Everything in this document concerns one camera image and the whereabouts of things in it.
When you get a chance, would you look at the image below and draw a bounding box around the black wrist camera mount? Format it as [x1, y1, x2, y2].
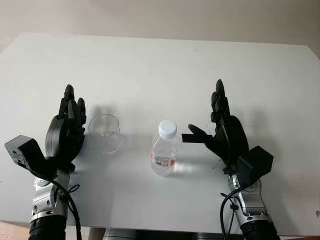
[4, 134, 58, 181]
[236, 146, 274, 187]

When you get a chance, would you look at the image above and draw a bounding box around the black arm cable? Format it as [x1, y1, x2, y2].
[51, 178, 83, 240]
[219, 189, 245, 240]

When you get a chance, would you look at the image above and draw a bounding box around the clear glass cup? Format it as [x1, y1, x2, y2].
[87, 113, 121, 154]

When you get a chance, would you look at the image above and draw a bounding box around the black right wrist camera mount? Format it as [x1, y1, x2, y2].
[236, 146, 274, 187]

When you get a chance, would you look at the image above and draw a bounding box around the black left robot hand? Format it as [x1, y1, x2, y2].
[44, 84, 88, 174]

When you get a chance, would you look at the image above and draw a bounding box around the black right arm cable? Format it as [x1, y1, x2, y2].
[219, 189, 245, 240]

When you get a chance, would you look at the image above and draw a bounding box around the black robot torso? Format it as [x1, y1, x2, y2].
[103, 228, 241, 240]

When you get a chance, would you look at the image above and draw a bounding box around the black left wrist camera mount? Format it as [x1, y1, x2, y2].
[4, 134, 58, 181]

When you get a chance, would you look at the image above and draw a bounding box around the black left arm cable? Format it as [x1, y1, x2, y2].
[51, 178, 83, 240]

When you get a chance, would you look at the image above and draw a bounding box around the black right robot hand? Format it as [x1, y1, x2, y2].
[187, 79, 250, 175]

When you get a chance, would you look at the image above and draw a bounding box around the clear plastic water bottle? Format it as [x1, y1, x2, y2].
[150, 119, 183, 177]

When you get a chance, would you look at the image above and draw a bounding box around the black tape strip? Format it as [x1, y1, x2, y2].
[181, 134, 200, 144]

